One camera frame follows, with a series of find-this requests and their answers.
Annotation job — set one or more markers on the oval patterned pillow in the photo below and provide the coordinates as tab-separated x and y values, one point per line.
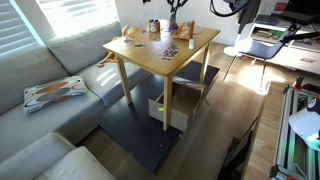
53	93

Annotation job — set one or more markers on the black stand leg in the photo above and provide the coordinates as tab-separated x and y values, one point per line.
238	156

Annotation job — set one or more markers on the large orange chip bag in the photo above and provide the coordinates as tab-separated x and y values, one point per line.
184	30

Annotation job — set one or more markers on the black laptop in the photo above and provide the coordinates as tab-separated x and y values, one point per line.
300	11

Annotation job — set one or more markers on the dark blue floor mat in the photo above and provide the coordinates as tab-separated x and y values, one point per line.
133	133

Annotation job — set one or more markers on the wooden platform top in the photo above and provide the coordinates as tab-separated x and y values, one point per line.
266	143

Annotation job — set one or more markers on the black red clamp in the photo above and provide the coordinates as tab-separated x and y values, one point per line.
296	83

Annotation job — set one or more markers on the grey sofa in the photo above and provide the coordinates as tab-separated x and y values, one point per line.
50	126

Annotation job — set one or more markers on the open cardboard box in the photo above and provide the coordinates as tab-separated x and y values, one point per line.
181	100

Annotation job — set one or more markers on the white remote stick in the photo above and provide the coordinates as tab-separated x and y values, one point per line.
191	44

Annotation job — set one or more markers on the dark flat device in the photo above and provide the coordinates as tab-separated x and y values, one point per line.
266	19

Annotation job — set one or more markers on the white round base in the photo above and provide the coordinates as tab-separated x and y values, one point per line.
230	51

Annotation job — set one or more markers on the light wooden table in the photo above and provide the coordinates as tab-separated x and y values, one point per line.
146	56

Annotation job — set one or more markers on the dark hanging cloth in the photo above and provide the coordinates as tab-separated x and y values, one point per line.
248	13

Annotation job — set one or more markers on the red sign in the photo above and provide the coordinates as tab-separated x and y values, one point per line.
281	7

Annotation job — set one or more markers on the colourful sticker cluster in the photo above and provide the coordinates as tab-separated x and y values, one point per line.
170	52

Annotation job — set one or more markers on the aluminium frame rail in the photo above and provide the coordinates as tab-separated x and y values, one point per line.
283	133

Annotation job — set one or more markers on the white rounded plate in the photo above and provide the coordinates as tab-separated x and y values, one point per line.
305	125

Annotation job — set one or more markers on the beige sofa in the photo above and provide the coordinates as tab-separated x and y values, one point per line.
60	163

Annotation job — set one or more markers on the small printed cup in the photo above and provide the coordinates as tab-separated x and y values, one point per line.
154	26

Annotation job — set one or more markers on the white desk shelf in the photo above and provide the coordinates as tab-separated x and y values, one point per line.
293	56

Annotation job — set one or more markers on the orange plush toy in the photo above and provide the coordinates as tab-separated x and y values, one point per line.
111	58

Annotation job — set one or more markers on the blue office chair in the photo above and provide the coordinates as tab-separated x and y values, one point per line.
263	50

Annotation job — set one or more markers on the white window blind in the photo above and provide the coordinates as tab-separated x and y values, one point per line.
76	15
15	30

